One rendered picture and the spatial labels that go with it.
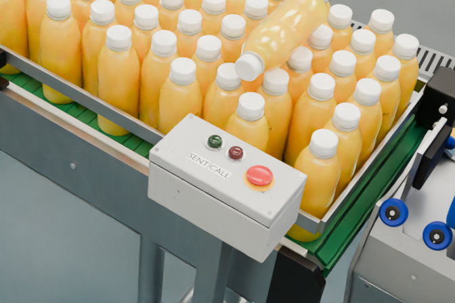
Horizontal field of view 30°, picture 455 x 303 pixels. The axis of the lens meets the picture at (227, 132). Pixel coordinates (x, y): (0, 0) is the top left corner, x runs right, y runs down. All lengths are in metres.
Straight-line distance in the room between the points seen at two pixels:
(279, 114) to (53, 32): 0.40
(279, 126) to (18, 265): 1.24
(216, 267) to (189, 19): 0.40
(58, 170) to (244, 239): 0.52
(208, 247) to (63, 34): 0.43
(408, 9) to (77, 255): 1.73
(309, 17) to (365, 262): 0.41
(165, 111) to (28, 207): 1.26
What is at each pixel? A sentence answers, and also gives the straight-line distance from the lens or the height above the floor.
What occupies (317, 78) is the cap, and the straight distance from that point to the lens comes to 1.33.
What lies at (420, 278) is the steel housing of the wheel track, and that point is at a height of 0.88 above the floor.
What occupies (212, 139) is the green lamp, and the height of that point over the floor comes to 1.11.
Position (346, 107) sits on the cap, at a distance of 1.29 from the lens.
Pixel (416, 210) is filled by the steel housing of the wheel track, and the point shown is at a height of 0.93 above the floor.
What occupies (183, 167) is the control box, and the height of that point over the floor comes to 1.10.
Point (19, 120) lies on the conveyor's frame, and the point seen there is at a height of 0.85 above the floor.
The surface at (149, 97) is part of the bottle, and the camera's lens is 1.41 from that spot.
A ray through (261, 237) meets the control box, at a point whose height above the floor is 1.06.
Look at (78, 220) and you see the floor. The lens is 2.51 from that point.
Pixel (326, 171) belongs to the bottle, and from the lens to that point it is 1.24.
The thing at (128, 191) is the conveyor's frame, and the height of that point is 0.83.
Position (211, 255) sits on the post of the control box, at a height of 0.91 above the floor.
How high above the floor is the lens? 1.95
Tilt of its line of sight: 45 degrees down
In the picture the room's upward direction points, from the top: 8 degrees clockwise
